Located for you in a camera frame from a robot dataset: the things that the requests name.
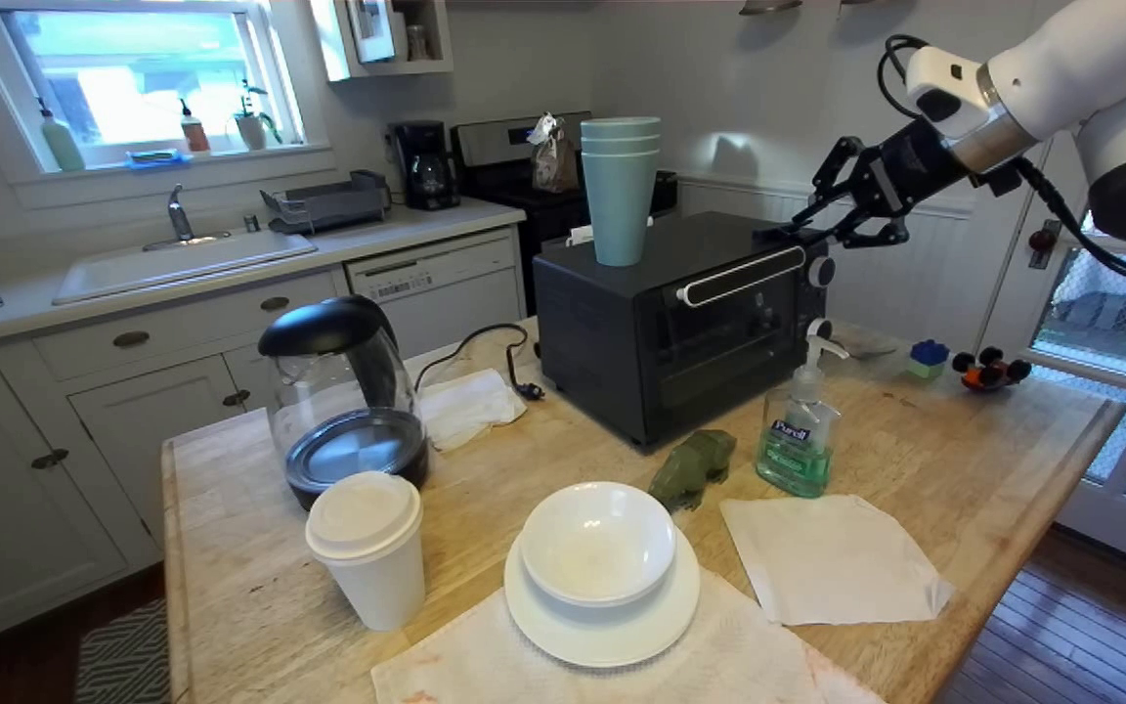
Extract white dishwasher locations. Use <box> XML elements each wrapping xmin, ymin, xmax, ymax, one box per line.
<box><xmin>345</xmin><ymin>227</ymin><xmax>529</xmax><ymax>361</ymax></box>

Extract glass electric kettle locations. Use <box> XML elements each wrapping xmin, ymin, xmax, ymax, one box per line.
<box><xmin>258</xmin><ymin>295</ymin><xmax>430</xmax><ymax>511</ymax></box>

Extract white plate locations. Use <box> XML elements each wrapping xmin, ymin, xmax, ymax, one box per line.
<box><xmin>504</xmin><ymin>528</ymin><xmax>701</xmax><ymax>669</ymax></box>

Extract potted plant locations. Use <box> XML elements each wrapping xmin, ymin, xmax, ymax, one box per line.
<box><xmin>234</xmin><ymin>80</ymin><xmax>283</xmax><ymax>153</ymax></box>

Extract patterned rug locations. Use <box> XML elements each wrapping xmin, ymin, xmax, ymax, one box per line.
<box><xmin>74</xmin><ymin>596</ymin><xmax>172</xmax><ymax>704</ymax></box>

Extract green toy animal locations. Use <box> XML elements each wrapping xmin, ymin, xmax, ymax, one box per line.
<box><xmin>648</xmin><ymin>428</ymin><xmax>738</xmax><ymax>513</ymax></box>

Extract black toaster oven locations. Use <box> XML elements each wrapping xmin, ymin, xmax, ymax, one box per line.
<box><xmin>532</xmin><ymin>210</ymin><xmax>837</xmax><ymax>452</ymax></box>

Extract toaster oven door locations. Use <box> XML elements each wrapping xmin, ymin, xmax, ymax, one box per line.
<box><xmin>654</xmin><ymin>244</ymin><xmax>811</xmax><ymax>417</ymax></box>

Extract tap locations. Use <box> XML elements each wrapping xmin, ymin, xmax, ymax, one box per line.
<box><xmin>166</xmin><ymin>184</ymin><xmax>196</xmax><ymax>243</ymax></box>

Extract window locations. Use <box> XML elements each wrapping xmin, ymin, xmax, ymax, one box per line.
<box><xmin>0</xmin><ymin>0</ymin><xmax>331</xmax><ymax>184</ymax></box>

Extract grey dish rack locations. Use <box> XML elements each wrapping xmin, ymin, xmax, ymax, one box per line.
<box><xmin>260</xmin><ymin>169</ymin><xmax>394</xmax><ymax>236</ymax></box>

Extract white kitchen cabinet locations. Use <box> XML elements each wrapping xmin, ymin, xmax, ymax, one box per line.
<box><xmin>0</xmin><ymin>264</ymin><xmax>351</xmax><ymax>662</ymax></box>

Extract large paper towel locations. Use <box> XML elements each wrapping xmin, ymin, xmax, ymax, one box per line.
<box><xmin>370</xmin><ymin>567</ymin><xmax>888</xmax><ymax>704</ymax></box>

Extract orange soap bottle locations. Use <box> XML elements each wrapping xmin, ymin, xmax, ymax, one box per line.
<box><xmin>178</xmin><ymin>98</ymin><xmax>212</xmax><ymax>154</ymax></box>

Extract white paper cup with lid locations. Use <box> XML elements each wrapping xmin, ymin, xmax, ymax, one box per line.
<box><xmin>305</xmin><ymin>471</ymin><xmax>426</xmax><ymax>633</ymax></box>

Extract brown paper bag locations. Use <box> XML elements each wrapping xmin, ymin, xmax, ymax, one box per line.
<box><xmin>527</xmin><ymin>112</ymin><xmax>582</xmax><ymax>195</ymax></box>

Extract black stove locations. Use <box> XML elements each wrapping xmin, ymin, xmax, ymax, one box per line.
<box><xmin>451</xmin><ymin>110</ymin><xmax>679</xmax><ymax>316</ymax></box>

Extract stack of teal cups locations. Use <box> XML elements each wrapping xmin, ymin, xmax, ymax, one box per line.
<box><xmin>580</xmin><ymin>116</ymin><xmax>663</xmax><ymax>268</ymax></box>

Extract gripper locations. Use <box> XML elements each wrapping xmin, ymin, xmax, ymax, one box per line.
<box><xmin>790</xmin><ymin>117</ymin><xmax>972</xmax><ymax>251</ymax></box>

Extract white wall cabinet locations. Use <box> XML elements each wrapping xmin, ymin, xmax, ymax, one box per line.
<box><xmin>309</xmin><ymin>0</ymin><xmax>455</xmax><ymax>83</ymax></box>

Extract white glass door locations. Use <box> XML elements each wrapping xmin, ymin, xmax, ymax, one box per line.
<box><xmin>974</xmin><ymin>132</ymin><xmax>1126</xmax><ymax>584</ymax></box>

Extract orange and black toy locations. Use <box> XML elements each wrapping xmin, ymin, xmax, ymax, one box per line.
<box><xmin>951</xmin><ymin>346</ymin><xmax>1033</xmax><ymax>394</ymax></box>

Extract blue and green toy blocks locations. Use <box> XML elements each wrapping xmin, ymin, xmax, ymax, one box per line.
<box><xmin>907</xmin><ymin>339</ymin><xmax>951</xmax><ymax>381</ymax></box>

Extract white bowl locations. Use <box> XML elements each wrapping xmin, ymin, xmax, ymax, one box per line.
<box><xmin>520</xmin><ymin>481</ymin><xmax>677</xmax><ymax>608</ymax></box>

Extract crumpled white paper towel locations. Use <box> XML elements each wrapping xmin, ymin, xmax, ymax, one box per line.
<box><xmin>416</xmin><ymin>368</ymin><xmax>529</xmax><ymax>453</ymax></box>

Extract black cable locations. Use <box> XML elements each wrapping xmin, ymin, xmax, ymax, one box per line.
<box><xmin>413</xmin><ymin>323</ymin><xmax>546</xmax><ymax>403</ymax></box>

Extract black coffee maker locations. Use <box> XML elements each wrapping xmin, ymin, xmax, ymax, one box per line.
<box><xmin>392</xmin><ymin>120</ymin><xmax>462</xmax><ymax>212</ymax></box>

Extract green soap bottle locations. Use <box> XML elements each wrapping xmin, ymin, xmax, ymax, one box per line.
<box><xmin>35</xmin><ymin>96</ymin><xmax>87</xmax><ymax>173</ymax></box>

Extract hand sanitizer pump bottle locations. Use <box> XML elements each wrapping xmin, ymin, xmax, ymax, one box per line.
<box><xmin>756</xmin><ymin>332</ymin><xmax>851</xmax><ymax>500</ymax></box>

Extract white sink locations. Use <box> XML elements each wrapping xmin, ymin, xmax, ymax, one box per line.
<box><xmin>52</xmin><ymin>230</ymin><xmax>319</xmax><ymax>306</ymax></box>

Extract white paper napkin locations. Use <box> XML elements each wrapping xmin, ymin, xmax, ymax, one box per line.
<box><xmin>719</xmin><ymin>494</ymin><xmax>956</xmax><ymax>627</ymax></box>

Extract toaster oven door handle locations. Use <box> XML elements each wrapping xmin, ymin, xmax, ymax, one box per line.
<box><xmin>675</xmin><ymin>244</ymin><xmax>808</xmax><ymax>309</ymax></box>

